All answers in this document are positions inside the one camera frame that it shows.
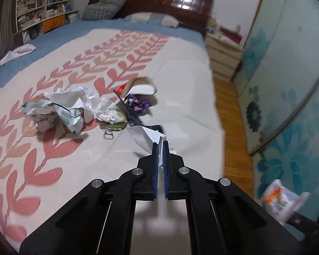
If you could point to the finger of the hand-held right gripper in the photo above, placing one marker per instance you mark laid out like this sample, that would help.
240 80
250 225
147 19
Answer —
303 221

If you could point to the white plastic bag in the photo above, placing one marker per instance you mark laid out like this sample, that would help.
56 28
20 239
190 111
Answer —
82 97

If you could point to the grey plaid pillow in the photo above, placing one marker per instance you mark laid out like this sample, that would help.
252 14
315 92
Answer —
103 6

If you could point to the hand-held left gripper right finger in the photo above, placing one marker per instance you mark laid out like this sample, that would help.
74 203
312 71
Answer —
165 175

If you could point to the purple wrapper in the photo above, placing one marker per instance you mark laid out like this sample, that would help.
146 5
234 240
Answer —
138 105

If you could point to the bed with white patterned cover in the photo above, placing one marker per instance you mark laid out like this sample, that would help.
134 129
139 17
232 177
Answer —
175 71

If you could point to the white cloth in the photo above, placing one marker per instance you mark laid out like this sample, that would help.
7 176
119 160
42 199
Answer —
18 50

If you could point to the white red snack bag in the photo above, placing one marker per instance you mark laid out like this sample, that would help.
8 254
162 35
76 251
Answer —
277 199

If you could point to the metal pull-tab can lid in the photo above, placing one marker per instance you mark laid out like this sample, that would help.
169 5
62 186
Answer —
114 127

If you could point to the beige curtain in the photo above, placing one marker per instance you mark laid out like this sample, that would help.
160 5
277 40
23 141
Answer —
5 18

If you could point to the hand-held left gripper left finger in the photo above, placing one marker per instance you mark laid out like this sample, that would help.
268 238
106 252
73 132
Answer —
155 175

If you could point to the green white snack bag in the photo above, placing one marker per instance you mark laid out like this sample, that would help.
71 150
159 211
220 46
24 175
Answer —
66 115

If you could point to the rows of books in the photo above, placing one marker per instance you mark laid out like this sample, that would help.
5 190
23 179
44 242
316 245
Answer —
25 0

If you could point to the stack of white papers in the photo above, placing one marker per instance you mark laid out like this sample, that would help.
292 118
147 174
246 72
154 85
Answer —
72 16

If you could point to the black wrapper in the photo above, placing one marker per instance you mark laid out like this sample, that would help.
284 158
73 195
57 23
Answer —
131 115

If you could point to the floral wardrobe sliding door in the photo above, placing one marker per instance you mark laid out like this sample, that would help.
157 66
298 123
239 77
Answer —
289 151
276 45

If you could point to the white tissue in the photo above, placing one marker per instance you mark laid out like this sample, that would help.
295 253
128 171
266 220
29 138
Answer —
109 113

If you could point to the white paper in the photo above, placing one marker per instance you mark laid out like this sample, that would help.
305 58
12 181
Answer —
142 136

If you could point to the white bookshelf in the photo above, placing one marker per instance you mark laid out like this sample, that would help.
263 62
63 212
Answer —
38 6

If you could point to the light wooden nightstand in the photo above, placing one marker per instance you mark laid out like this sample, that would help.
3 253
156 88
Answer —
223 58

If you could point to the white and blue pillow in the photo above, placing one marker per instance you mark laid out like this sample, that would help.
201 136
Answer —
151 20

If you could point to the cardboard box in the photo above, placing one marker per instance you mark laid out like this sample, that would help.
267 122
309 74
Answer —
143 87

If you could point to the red box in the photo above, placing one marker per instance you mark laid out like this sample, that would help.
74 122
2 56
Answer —
231 35

